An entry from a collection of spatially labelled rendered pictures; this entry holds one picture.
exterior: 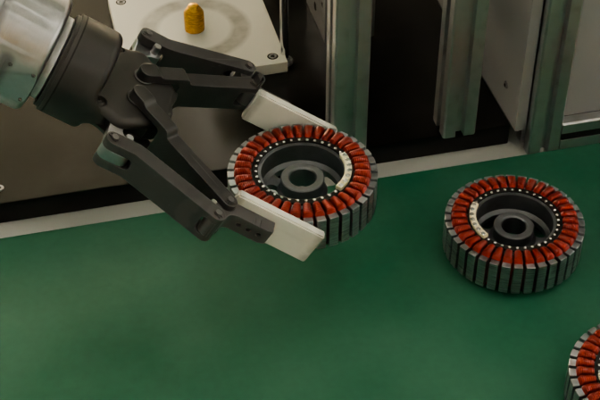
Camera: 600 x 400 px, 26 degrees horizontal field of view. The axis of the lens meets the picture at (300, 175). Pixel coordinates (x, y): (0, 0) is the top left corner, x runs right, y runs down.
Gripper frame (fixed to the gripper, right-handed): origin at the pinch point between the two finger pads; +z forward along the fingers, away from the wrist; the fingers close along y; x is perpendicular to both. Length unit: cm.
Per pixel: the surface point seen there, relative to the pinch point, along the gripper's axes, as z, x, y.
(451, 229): 13.9, -0.5, -3.7
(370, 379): 10.6, -5.8, 9.9
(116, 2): -14.9, -17.2, -33.6
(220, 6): -5.9, -12.1, -33.8
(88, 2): -17.1, -19.9, -35.1
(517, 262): 18.2, 2.4, 0.0
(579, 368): 21.4, 4.7, 10.6
